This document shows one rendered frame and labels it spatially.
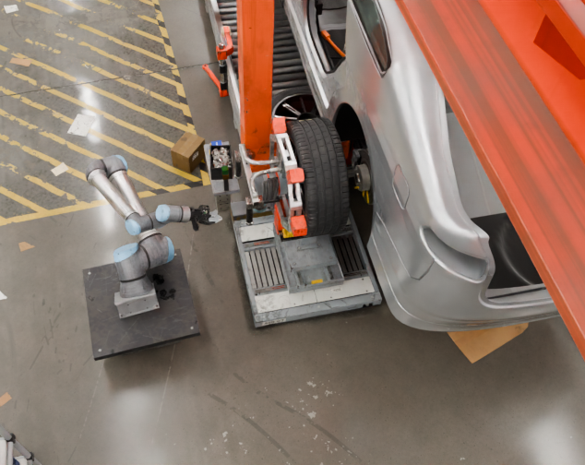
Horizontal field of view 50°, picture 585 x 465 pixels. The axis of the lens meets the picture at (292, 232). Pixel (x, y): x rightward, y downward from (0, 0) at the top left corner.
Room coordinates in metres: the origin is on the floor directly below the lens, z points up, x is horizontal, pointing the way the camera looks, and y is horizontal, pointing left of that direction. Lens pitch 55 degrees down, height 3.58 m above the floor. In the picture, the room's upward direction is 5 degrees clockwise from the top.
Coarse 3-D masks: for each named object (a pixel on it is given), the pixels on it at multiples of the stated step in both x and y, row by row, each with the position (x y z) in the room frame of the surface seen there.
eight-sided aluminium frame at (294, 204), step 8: (272, 136) 2.45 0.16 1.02; (280, 136) 2.36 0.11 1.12; (288, 136) 2.37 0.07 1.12; (272, 144) 2.48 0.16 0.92; (280, 144) 2.30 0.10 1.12; (288, 144) 2.30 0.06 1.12; (272, 152) 2.48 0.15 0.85; (288, 168) 2.15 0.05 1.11; (296, 168) 2.15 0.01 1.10; (296, 184) 2.10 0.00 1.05; (288, 192) 2.07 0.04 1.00; (296, 192) 2.07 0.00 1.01; (296, 200) 2.04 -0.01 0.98; (280, 208) 2.25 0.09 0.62; (288, 208) 2.26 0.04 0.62; (296, 208) 2.01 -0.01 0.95; (280, 216) 2.21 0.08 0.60; (288, 216) 2.20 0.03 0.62; (288, 224) 2.02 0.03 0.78
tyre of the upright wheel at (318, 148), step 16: (288, 128) 2.45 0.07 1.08; (304, 128) 2.38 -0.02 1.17; (320, 128) 2.39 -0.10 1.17; (304, 144) 2.26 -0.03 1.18; (320, 144) 2.27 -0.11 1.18; (336, 144) 2.29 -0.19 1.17; (304, 160) 2.17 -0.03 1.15; (320, 160) 2.19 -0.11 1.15; (336, 160) 2.20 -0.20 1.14; (304, 176) 2.10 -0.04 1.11; (320, 176) 2.11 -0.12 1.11; (336, 176) 2.12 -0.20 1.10; (304, 192) 2.07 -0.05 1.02; (320, 192) 2.05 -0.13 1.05; (336, 192) 2.07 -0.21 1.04; (320, 208) 2.01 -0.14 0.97; (336, 208) 2.03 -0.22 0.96; (320, 224) 1.99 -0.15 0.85; (336, 224) 2.02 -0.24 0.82
